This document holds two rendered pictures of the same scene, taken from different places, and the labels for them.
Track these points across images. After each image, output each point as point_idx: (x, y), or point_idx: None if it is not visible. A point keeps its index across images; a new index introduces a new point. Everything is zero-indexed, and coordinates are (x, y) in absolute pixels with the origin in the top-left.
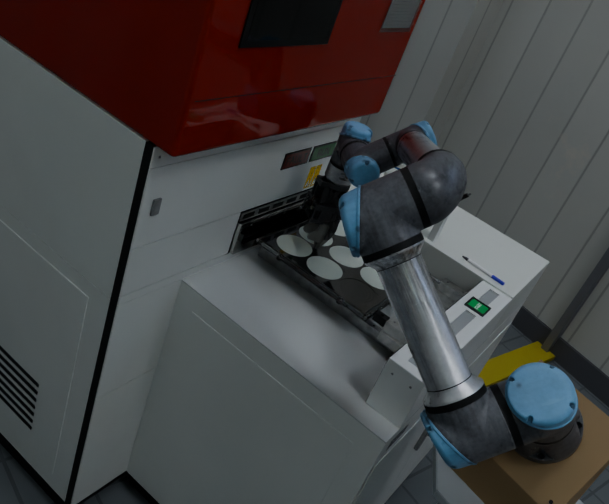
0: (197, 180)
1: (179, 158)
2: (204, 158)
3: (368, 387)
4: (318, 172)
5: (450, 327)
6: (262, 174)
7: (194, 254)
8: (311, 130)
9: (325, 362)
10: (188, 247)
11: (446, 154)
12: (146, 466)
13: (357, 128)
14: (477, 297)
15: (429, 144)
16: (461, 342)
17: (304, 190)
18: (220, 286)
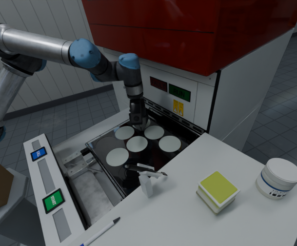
0: None
1: (108, 51)
2: (115, 56)
3: (64, 153)
4: (182, 108)
5: None
6: (142, 80)
7: (129, 99)
8: (161, 69)
9: (82, 141)
10: (126, 94)
11: None
12: None
13: (123, 54)
14: (64, 208)
15: (31, 32)
16: (32, 170)
17: (177, 114)
18: (127, 114)
